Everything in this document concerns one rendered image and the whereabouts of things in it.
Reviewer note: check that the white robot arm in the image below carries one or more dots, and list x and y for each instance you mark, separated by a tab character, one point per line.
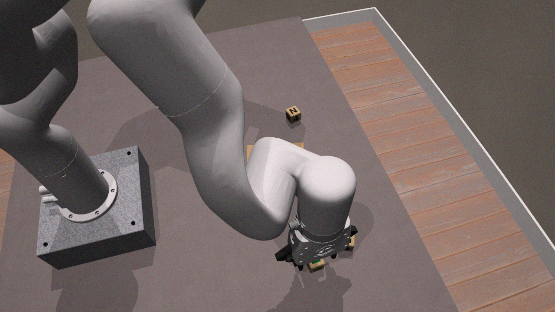
160	48

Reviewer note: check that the tan flat mat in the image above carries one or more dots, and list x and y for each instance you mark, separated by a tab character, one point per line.
249	148

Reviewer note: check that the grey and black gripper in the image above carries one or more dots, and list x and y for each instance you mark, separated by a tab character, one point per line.
300	250

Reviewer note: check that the beige letter block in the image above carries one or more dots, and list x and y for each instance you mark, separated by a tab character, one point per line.
316	265
351	244
293	114

